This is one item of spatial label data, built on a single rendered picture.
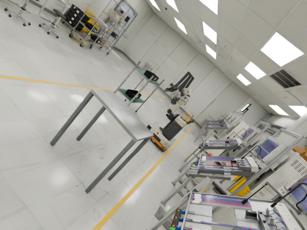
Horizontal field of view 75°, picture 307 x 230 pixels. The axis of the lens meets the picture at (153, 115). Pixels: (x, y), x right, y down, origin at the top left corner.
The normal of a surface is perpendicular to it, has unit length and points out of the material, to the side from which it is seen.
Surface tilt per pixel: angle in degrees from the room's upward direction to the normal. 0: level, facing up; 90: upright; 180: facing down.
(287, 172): 90
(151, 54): 90
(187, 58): 90
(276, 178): 90
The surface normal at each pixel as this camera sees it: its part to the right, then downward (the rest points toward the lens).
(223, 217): -0.29, 0.06
